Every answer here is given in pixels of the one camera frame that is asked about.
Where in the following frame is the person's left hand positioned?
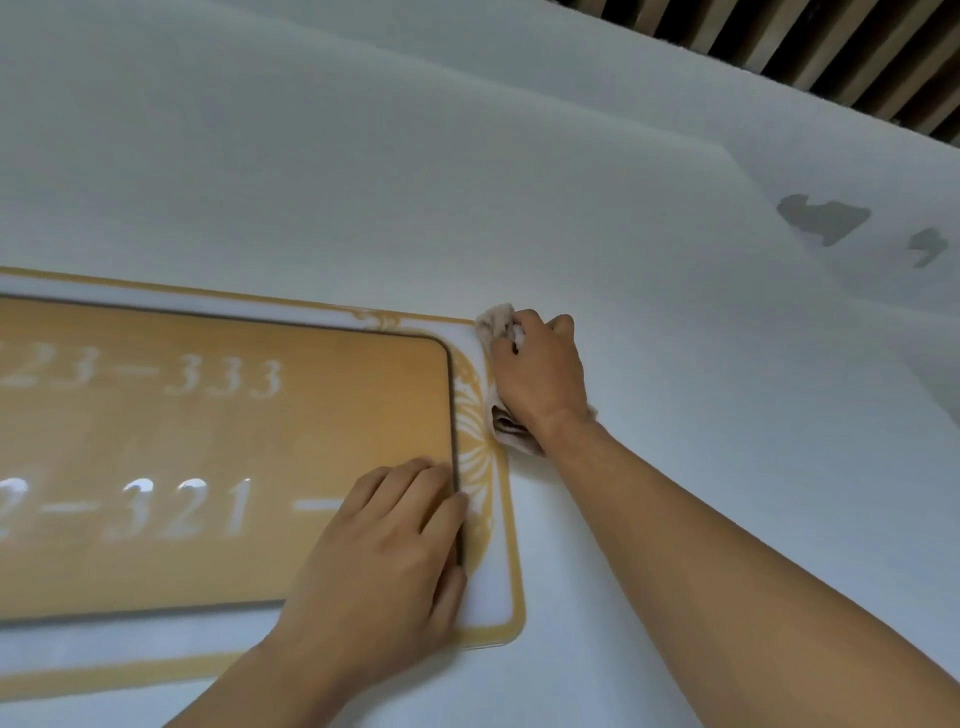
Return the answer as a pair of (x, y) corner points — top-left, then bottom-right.
(271, 457), (471, 678)

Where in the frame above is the person's right hand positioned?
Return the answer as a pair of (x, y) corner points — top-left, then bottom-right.
(486, 309), (594, 445)

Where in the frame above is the white cleaning cloth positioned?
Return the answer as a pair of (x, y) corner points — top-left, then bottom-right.
(474, 303), (547, 458)

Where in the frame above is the golden wall sign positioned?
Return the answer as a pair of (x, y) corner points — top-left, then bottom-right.
(0, 265), (527, 705)

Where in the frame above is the person's right forearm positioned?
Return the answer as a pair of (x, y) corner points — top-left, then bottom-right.
(531, 408), (960, 728)

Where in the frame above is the person's left forearm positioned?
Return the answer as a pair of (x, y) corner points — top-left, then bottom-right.
(163, 636), (342, 728)

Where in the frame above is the wooden slat panel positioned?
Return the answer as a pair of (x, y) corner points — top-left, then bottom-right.
(551, 0), (960, 148)

